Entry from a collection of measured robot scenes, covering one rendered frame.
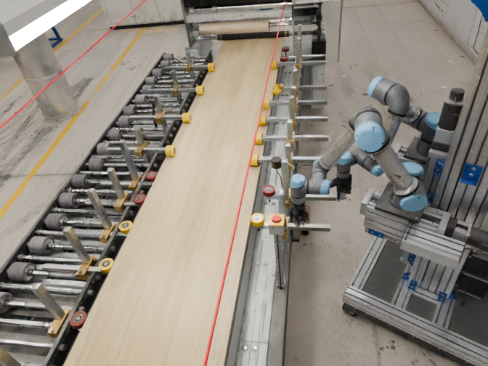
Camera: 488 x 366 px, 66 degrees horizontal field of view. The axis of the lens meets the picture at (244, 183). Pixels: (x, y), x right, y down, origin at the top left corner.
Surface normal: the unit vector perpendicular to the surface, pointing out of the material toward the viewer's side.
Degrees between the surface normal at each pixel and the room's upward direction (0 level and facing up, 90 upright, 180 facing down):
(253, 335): 0
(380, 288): 0
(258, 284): 0
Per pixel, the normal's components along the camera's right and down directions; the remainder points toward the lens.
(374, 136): -0.27, 0.57
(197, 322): -0.11, -0.75
